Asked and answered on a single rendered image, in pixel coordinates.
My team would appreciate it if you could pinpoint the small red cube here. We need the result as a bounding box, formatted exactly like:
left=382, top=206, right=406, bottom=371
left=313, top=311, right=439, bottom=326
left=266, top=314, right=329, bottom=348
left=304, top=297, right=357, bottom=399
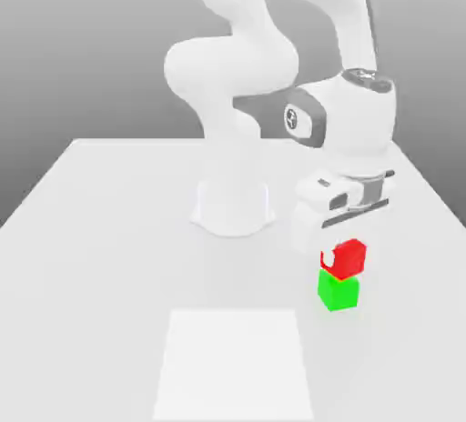
left=319, top=238, right=368, bottom=282

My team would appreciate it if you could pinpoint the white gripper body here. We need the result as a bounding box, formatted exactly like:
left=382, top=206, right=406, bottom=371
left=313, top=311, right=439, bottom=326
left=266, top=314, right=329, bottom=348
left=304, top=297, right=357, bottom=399
left=289, top=198, right=391, bottom=256

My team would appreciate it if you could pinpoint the small green cube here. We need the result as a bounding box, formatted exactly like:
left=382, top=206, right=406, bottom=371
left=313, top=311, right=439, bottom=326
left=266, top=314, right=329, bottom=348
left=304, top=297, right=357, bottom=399
left=317, top=268, right=360, bottom=313

